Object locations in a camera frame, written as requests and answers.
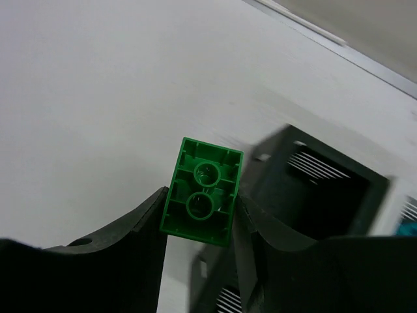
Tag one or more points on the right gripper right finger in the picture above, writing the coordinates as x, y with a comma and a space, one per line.
281, 270

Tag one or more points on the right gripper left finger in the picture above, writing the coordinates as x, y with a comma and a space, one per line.
117, 268

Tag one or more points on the white two-cell container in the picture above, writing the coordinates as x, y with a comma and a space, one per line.
398, 207

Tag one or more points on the small green lego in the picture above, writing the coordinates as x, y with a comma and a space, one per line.
200, 203

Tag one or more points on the teal curved lego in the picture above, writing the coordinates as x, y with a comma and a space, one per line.
407, 229

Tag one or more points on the black two-cell container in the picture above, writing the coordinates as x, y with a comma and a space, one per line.
307, 185

